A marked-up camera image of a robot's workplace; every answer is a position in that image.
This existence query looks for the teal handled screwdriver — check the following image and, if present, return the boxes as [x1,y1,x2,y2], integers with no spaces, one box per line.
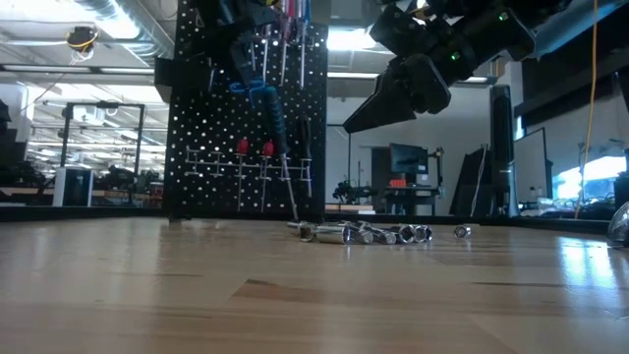
[261,88,300,221]

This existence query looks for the black leaning panel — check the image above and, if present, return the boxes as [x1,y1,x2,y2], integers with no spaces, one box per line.
[449,145,492,217]

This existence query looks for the long chrome socket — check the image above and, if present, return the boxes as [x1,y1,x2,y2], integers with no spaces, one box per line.
[366,223,398,246]
[315,223,353,246]

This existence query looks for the black computer monitor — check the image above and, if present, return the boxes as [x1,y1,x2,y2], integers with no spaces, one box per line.
[389,143,429,176]

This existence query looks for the black office desk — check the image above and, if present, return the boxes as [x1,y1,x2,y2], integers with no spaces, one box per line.
[380,185,443,216]

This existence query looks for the ribbed silver air duct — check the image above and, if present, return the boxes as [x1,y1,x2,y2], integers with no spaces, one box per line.
[73,0,176,68]

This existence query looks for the black equipment stack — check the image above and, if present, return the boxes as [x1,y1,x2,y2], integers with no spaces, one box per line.
[0,97,59,207]

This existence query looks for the ceiling light strip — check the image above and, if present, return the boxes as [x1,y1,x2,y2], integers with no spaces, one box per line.
[327,72,492,84]
[0,65,156,76]

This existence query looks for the black perforated pegboard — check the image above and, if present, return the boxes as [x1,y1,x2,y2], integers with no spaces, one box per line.
[163,0,329,225]

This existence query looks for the large red handled screwdriver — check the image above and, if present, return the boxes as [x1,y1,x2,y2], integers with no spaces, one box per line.
[278,0,295,88]

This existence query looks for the tall black pillar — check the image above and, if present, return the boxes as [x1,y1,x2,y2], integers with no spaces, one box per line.
[489,84,515,217]

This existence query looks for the white board panel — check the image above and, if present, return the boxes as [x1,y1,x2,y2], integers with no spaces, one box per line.
[513,127,554,207]

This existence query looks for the small red handled screwdriver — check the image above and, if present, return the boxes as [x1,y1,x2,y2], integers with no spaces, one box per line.
[261,24,270,84]

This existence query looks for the chrome universal joint adapter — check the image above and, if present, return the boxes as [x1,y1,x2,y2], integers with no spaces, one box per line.
[286,219,317,243]

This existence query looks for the black pegboard bin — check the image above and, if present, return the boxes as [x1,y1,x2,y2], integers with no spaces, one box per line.
[154,56,217,103]

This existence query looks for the black sensor with yellow wire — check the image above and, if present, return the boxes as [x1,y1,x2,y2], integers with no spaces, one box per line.
[66,27,99,65]

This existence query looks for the silver wire ring rail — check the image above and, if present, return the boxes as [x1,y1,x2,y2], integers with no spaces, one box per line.
[185,145,315,182]

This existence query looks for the black aluminium frame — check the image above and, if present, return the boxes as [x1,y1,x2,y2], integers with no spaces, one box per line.
[0,205,610,236]

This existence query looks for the blue handled screwdriver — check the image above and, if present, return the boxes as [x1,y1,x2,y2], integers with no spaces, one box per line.
[297,0,314,90]

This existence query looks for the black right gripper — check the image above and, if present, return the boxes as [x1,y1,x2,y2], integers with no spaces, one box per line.
[342,4,537,133]

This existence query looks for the black gantry frame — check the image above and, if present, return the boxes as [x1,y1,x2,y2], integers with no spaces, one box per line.
[61,101,147,171]

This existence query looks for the black eyeglasses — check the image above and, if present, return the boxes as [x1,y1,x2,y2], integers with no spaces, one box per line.
[606,200,629,249]

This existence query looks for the thin black stand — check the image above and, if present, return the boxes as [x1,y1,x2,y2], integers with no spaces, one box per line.
[327,122,354,191]

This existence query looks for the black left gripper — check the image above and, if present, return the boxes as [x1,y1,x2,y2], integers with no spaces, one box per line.
[196,0,279,86]

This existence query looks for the light wood workbench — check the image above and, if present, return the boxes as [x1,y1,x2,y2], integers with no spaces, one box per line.
[0,188,163,199]

